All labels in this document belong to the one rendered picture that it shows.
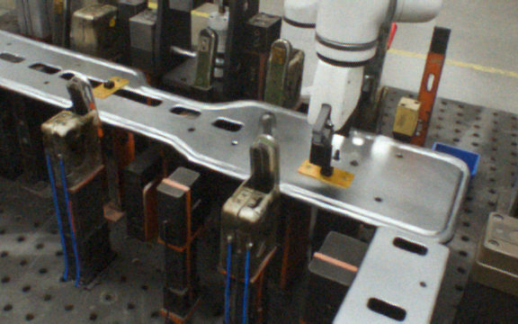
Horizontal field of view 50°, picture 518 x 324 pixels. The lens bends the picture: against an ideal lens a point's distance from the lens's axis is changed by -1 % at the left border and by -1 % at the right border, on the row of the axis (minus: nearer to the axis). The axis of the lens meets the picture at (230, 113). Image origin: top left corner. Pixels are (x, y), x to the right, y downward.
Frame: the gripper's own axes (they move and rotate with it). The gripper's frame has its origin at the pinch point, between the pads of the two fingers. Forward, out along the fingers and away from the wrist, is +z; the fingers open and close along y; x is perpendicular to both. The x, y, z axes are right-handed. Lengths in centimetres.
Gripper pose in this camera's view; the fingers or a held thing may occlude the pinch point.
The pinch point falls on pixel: (331, 144)
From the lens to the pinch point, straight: 87.6
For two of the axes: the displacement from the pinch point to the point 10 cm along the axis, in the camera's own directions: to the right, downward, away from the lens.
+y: -4.7, 4.5, -7.6
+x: 8.8, 2.7, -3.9
